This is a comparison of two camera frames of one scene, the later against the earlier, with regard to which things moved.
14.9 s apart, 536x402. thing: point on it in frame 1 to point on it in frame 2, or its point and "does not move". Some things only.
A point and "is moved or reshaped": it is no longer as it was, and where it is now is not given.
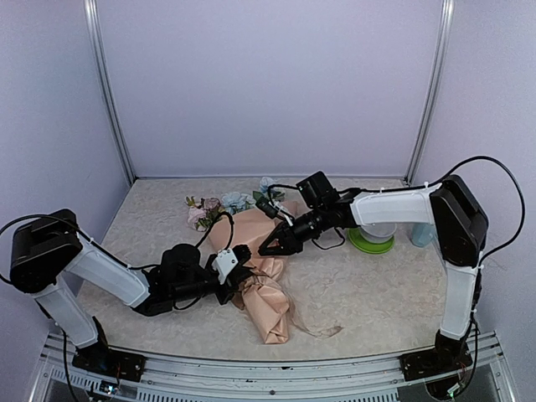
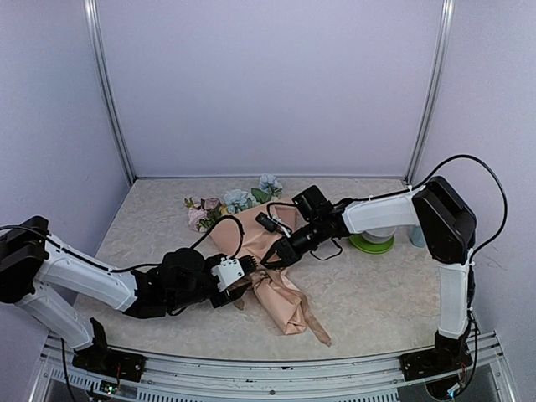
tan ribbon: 267,297 is moved or reshaped
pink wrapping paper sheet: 260,289 is moved or reshaped
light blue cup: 422,234 does not move
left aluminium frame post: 90,16 does not move
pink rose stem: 203,216 does not move
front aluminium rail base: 481,373 does not move
